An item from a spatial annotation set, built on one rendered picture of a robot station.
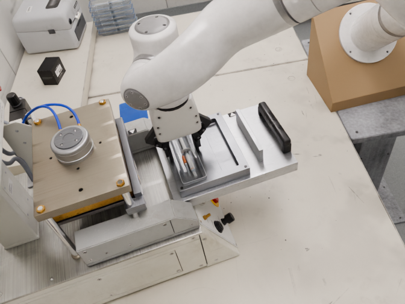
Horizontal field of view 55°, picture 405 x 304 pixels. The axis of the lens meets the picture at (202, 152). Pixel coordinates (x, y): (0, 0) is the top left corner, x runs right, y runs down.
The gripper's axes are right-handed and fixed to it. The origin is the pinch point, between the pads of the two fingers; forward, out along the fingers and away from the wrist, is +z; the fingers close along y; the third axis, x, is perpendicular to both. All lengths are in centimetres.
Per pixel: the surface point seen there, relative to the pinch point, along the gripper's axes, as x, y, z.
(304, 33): -167, -124, 102
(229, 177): 10.0, -7.5, 2.9
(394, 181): -28, -102, 102
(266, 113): -2.8, -22.1, 0.7
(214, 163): 5.7, -5.5, 2.1
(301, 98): -30, -47, 27
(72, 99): -61, 29, 22
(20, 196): -0.6, 37.2, -0.7
